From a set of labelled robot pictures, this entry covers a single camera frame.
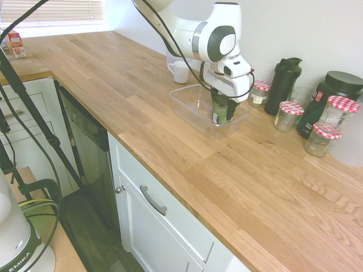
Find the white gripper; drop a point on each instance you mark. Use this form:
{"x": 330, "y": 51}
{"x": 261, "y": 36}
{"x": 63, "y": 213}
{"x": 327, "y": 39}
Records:
{"x": 227, "y": 86}

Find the green cereal cup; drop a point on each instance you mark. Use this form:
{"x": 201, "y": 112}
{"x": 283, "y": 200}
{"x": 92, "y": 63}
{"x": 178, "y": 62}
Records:
{"x": 219, "y": 113}

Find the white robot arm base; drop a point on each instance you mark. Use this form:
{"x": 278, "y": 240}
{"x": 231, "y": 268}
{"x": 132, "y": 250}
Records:
{"x": 14, "y": 241}

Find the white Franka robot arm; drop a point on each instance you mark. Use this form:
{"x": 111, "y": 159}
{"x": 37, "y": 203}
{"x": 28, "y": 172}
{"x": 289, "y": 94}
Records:
{"x": 187, "y": 31}

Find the clear plastic container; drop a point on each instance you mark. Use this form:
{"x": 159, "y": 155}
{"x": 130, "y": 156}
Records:
{"x": 193, "y": 105}

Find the glass jar red checkered lid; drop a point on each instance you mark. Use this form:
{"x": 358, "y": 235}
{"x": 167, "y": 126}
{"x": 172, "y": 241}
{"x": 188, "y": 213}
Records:
{"x": 259, "y": 93}
{"x": 320, "y": 143}
{"x": 287, "y": 116}

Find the white ceramic mug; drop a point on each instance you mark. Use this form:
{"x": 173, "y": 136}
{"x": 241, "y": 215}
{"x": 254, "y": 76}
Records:
{"x": 180, "y": 73}

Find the black shaker bottle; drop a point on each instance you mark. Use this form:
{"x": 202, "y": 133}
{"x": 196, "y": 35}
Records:
{"x": 282, "y": 88}

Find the clear glass tumbler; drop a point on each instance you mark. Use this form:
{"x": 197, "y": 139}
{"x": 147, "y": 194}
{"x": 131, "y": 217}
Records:
{"x": 300, "y": 95}

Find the tall jar red checkered lid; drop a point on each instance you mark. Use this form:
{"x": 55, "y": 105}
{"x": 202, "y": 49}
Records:
{"x": 337, "y": 113}

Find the large black protein tub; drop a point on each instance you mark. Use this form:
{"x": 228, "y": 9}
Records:
{"x": 340, "y": 83}

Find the silver round cabinet knob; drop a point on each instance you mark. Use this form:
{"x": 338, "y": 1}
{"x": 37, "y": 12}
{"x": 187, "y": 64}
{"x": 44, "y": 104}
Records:
{"x": 120, "y": 189}

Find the stainless steel dishwasher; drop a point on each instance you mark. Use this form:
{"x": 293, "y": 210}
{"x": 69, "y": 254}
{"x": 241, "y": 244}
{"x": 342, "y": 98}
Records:
{"x": 90, "y": 147}

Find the white counter cabinet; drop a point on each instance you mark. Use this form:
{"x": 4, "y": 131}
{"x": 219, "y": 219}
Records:
{"x": 158, "y": 241}

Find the white drawer cabinet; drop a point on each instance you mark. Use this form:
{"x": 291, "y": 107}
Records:
{"x": 45, "y": 96}

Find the white window blinds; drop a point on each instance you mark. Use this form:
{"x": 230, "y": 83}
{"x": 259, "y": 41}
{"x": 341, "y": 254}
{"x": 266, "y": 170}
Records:
{"x": 56, "y": 11}

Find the black clamp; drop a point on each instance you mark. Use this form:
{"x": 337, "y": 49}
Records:
{"x": 48, "y": 184}

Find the small white orange box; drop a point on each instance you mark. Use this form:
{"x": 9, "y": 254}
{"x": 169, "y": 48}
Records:
{"x": 18, "y": 52}

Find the red and white carton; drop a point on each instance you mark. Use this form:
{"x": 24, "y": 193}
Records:
{"x": 14, "y": 39}

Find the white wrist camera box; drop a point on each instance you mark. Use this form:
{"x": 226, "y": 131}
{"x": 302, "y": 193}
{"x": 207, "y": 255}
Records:
{"x": 235, "y": 68}

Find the black camera tripod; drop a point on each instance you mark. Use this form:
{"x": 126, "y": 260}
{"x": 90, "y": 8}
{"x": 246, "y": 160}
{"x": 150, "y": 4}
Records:
{"x": 17, "y": 82}

